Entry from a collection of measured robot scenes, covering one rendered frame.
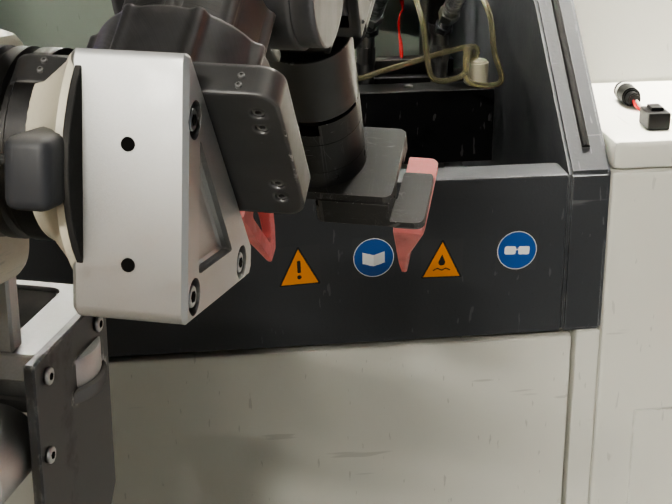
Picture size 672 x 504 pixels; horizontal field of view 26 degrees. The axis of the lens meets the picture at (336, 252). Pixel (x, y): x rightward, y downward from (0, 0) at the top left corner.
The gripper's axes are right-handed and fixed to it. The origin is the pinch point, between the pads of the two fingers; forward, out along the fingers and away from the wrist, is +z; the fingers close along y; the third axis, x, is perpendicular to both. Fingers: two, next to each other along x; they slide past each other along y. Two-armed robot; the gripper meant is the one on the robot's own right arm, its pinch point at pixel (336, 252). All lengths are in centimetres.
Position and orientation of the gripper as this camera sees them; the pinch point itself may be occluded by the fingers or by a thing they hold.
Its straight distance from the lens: 102.5
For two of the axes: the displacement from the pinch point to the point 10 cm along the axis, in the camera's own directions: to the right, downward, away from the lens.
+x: -1.9, 7.3, -6.6
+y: -9.8, -0.8, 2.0
